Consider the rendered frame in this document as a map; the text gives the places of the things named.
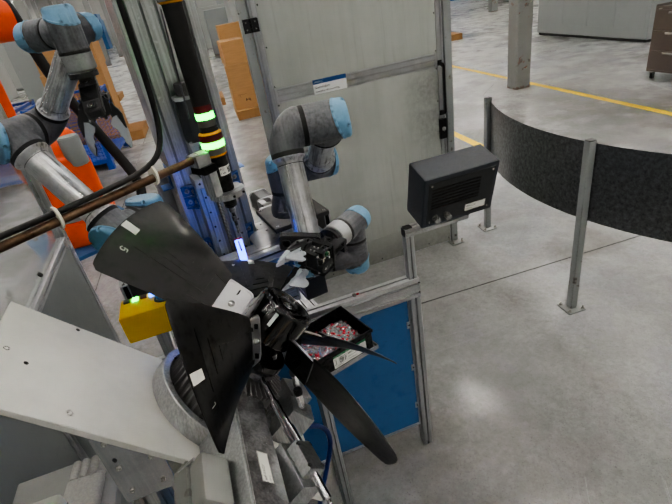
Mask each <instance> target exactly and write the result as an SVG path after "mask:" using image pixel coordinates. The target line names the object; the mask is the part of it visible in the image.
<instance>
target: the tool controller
mask: <svg viewBox="0 0 672 504"><path fill-rule="evenodd" d="M499 162H500V160H499V159H498V158H497V157H496V156H494V155H493V154H492V153H491V152H490V151H489V150H487V149H486V148H485V147H484V146H483V145H482V144H478V145H474V146H470V147H467V148H463V149H460V150H456V151H452V152H449V153H445V154H442V155H438V156H434V157H431V158H427V159H424V160H420V161H416V162H413V163H410V164H409V177H408V198H407V210H408V212H409V213H410V214H411V216H412V217H413V218H414V219H415V221H416V222H417V223H418V224H419V225H420V227H421V228H425V227H429V226H432V225H435V224H438V223H442V222H445V221H448V220H451V219H454V218H458V217H461V216H464V215H467V214H470V213H474V212H477V211H480V210H483V209H487V208H489V207H490V206H491V201H492V196H493V191H494V187H495V182H496V177H497V172H498V167H499Z"/></svg>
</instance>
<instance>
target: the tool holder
mask: <svg viewBox="0 0 672 504"><path fill-rule="evenodd" d="M189 157H192V158H193V159H194V164H193V165H191V166H189V167H190V168H191V171H192V174H196V175H200V176H201V179H202V182H203V185H204V189H205V192H206V195H207V196H209V197H210V200H211V201H213V202H226V201H231V200H234V199H236V198H239V197H240V196H242V195H243V194H244V193H245V187H244V184H242V183H239V182H233V184H234V189H233V190H231V191H228V192H224V193H223V191H222V188H221V184H220V181H219V178H218V174H217V170H218V169H217V165H216V163H213V162H211V159H210V155H209V152H204V153H201V154H199V155H194V153H193V154H190V155H188V156H186V159H187V158H189Z"/></svg>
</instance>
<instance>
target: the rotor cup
mask: <svg viewBox="0 0 672 504"><path fill-rule="evenodd" d="M284 302H285V303H288V304H290V306H291V307H292V309H291V310H290V309H288V308H286V307H285V306H284V304H283V303H284ZM275 313H277V314H278V315H279V316H278V317H277V318H276V319H275V321H274V322H273V323H272V324H271V326H270V327H269V326H268V325H267V324H268V322H269V321H270V320H271V319H272V317H273V316H274V315H275ZM256 314H258V315H259V317H260V325H261V359H260V361H259V362H258V363H257V364H256V365H255V366H254V367H253V368H252V370H254V371H256V372H258V373H261V374H264V375H276V374H278V373H279V372H280V370H281V369H282V368H283V367H284V357H283V354H282V352H286V351H287V349H288V345H289V341H290V339H292V340H295V341H297V340H298V339H299V338H300V336H301V335H302V334H303V333H304V331H305V330H306V329H307V328H308V327H309V325H310V323H311V319H310V316H309V314H308V312H307V311H306V309H305V308H304V307H303V306H302V305H301V304H300V303H299V302H298V301H297V300H296V299H294V298H293V297H292V296H290V295H289V294H288V293H286V292H284V291H282V290H280V289H278V288H275V287H266V288H265V289H263V291H262V293H261V294H260V296H259V297H258V298H257V299H256V301H255V302H254V303H252V305H251V306H250V307H249V309H248V310H247V311H246V312H245V314H244V315H245V316H247V317H249V319H250V318H251V317H253V316H254V315H256ZM304 328H306V329H305V330H304V331H303V333H302V334H301V335H300V336H299V338H298V339H296V338H297V336H298V335H299V334H300V333H301V331H302V330H303V329H304Z"/></svg>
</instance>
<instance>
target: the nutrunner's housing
mask: <svg viewBox="0 0 672 504"><path fill-rule="evenodd" d="M211 162H213V163H216V165H217V169H218V170H217V174H218V178H219V181H220V184H221V188H222V191H223V193H224V192H228V191H231V190H233V189H234V184H233V180H232V177H231V176H232V174H231V170H230V167H229V163H228V160H227V156H226V154H225V155H223V156H221V157H217V158H211ZM223 203H224V206H225V207H226V208H233V207H235V206H236V205H237V201H236V199H234V200H231V201H226V202H223Z"/></svg>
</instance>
